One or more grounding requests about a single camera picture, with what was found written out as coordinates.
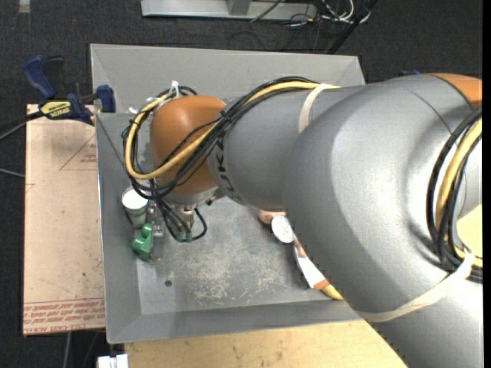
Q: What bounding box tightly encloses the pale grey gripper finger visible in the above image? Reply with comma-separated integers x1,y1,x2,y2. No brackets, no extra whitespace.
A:
152,223,166,261

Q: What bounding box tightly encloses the green plastic toy block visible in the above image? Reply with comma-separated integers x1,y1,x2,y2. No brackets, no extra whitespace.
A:
131,223,154,262

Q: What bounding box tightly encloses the white paper cup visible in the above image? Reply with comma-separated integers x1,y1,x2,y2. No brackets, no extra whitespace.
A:
121,187,150,229

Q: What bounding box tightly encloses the grey metal bin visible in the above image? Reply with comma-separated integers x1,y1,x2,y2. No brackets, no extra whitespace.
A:
90,43,367,345

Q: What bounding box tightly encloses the peach rounded toy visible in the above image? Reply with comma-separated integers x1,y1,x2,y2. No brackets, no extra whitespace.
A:
255,208,288,227

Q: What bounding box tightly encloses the brown cardboard board, red print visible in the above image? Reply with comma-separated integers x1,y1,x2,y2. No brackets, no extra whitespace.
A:
22,103,107,337

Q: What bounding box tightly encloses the white round disc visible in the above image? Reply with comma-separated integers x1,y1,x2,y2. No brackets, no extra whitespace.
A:
270,214,296,245

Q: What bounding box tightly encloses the yellow rounded toy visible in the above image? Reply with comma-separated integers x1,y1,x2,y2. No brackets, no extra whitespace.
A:
321,283,345,302

